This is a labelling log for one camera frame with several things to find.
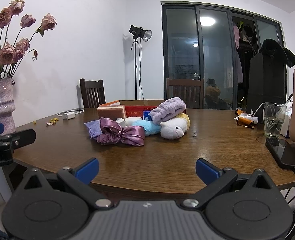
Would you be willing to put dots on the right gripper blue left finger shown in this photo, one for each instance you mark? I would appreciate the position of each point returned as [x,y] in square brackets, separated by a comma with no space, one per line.
[77,181]

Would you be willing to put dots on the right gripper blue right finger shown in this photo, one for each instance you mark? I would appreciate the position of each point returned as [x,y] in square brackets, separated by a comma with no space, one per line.
[217,181]

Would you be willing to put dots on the lavender cloth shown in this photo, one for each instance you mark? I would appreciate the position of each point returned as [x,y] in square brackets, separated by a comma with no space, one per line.
[94,128]

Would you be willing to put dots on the purple satin bow scrunchie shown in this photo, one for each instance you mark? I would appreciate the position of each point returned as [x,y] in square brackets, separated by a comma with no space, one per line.
[113,133]

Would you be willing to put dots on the yellow white sheep plush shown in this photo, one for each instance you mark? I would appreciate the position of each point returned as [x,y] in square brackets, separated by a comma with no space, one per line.
[176,127]

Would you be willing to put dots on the pink layered sponge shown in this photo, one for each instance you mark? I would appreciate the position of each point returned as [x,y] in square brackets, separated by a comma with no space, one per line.
[112,112]

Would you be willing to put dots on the light blue plush toy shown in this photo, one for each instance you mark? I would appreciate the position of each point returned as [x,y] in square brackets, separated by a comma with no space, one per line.
[149,127]

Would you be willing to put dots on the lavender fuzzy headband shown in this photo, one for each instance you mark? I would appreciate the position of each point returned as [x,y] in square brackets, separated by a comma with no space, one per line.
[167,110]

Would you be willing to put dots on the blue tissue pack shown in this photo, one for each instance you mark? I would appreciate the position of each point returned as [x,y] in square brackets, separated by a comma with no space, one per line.
[146,115]

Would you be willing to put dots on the pink ribbed vase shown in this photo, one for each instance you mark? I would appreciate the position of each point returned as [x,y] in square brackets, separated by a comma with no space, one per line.
[7,105]

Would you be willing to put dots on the scattered flower petals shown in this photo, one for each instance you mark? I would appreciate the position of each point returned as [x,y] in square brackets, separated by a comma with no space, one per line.
[46,122]

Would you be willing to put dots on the white wedge eraser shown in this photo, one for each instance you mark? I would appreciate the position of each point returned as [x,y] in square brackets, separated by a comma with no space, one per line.
[121,122]

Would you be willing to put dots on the orange white wrapper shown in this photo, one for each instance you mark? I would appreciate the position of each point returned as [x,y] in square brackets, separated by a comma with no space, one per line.
[245,120]

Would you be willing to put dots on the dried pink roses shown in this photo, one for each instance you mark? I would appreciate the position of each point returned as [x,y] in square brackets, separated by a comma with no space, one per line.
[13,53]

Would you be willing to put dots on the dark wooden chair left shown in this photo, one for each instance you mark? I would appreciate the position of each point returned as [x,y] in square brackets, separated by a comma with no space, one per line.
[93,94]

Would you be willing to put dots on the dark wooden chair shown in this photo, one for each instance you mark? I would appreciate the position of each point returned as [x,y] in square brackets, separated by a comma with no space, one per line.
[93,94]
[189,90]

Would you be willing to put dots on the red cardboard box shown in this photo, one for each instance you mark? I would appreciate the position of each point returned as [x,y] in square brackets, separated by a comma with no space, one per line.
[136,107]

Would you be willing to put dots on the black smartphone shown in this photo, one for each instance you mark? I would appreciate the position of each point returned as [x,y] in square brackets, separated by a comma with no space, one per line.
[282,152]

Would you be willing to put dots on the dark wooden chair back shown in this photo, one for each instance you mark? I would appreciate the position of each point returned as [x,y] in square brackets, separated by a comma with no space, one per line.
[189,90]

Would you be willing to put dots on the clear glass cup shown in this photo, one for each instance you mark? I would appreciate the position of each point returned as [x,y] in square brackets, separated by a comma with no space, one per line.
[273,118]

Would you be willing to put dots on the black bag with garment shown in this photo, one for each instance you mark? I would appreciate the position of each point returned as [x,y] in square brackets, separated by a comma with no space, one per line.
[267,76]

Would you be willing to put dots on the sliding glass door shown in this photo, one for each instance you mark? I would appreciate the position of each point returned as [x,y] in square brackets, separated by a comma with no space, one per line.
[216,44]

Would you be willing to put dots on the studio light on stand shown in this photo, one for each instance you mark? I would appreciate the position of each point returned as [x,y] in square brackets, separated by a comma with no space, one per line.
[138,34]

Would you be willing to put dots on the white charger with cable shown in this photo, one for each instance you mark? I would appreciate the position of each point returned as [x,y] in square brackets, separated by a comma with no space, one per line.
[70,114]

